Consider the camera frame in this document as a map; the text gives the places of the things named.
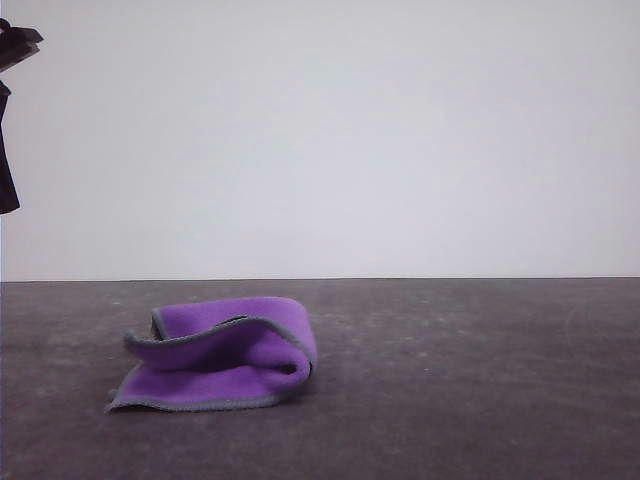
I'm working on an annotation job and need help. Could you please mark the grey table cloth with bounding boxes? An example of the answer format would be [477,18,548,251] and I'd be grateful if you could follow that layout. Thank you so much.
[0,277,640,480]

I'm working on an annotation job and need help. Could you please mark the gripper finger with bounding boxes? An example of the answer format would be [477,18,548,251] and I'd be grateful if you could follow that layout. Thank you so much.
[0,80,22,217]

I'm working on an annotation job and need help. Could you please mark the purple towel with grey hem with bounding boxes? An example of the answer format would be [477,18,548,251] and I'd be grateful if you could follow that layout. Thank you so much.
[103,295,319,414]

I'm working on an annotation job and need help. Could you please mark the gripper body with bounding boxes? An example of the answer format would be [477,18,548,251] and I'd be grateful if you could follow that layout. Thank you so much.
[0,17,45,71]

